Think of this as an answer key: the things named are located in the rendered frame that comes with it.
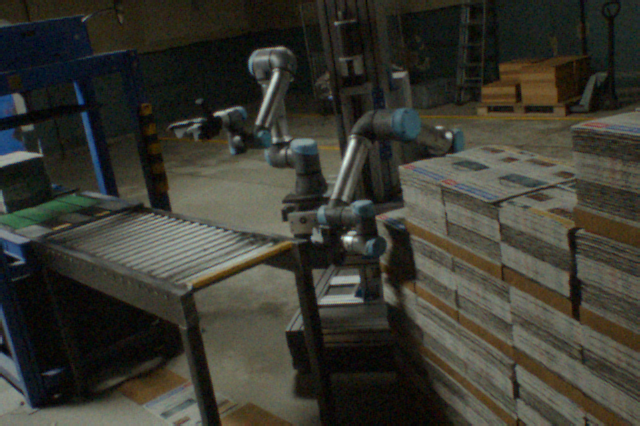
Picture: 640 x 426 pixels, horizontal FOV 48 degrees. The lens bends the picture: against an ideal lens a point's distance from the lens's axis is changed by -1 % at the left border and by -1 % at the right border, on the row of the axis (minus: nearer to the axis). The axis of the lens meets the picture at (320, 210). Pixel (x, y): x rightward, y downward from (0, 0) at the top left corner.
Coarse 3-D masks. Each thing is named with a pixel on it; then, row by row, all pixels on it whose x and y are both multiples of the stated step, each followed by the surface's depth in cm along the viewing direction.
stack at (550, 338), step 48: (384, 288) 276; (432, 288) 236; (480, 288) 206; (432, 336) 245; (528, 336) 186; (576, 336) 167; (432, 384) 256; (480, 384) 219; (528, 384) 192; (576, 384) 171
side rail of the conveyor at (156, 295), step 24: (48, 240) 322; (48, 264) 320; (72, 264) 297; (96, 264) 276; (120, 264) 271; (96, 288) 284; (120, 288) 265; (144, 288) 249; (168, 288) 238; (168, 312) 240; (192, 312) 234
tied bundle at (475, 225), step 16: (560, 160) 215; (448, 192) 210; (528, 192) 189; (448, 208) 212; (464, 208) 203; (480, 208) 194; (496, 208) 186; (448, 224) 214; (464, 224) 205; (480, 224) 196; (496, 224) 189; (464, 240) 207; (480, 240) 198; (496, 240) 190; (480, 256) 200; (496, 256) 192
